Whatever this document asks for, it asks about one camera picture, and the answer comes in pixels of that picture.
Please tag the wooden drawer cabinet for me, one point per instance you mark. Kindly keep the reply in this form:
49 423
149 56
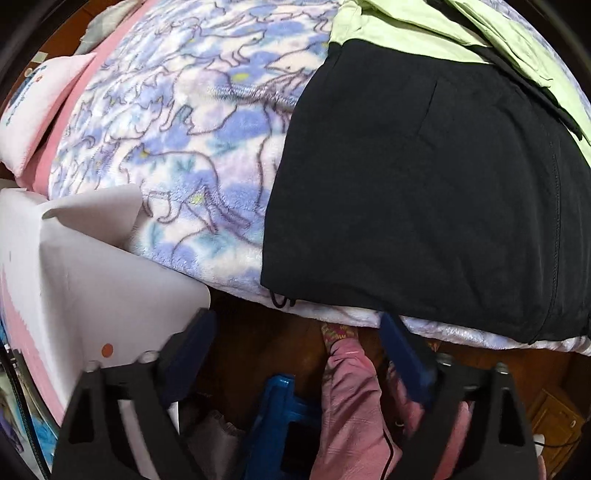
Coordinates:
554 420

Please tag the green and black hooded jacket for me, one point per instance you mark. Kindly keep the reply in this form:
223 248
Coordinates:
415 184

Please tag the blue plastic stool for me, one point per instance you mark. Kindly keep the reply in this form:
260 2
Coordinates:
277 397

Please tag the floral slipper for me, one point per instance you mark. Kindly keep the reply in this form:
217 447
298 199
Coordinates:
339 333

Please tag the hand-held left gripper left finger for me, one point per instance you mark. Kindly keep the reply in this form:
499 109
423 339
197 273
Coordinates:
184 360

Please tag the wooden headboard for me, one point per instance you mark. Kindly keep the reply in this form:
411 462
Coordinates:
60 41

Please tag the pink bed sheet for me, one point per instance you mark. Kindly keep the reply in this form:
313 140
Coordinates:
69 120

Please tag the person's right leg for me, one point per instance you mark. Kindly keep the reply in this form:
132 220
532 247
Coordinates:
397 392

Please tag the white and pink cardboard box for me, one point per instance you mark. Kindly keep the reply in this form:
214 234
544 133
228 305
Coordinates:
92 286

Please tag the pink and white printed pillow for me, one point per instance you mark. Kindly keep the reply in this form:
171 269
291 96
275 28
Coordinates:
37 120

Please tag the purple cat print blanket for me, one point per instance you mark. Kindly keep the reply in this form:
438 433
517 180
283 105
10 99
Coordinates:
184 138

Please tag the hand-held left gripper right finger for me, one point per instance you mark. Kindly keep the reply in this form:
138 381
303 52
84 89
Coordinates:
411 364

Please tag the white grey cloth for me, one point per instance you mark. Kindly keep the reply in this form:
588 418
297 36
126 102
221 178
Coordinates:
214 431

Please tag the grey star pillow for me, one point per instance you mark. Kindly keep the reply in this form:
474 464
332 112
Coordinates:
99 27

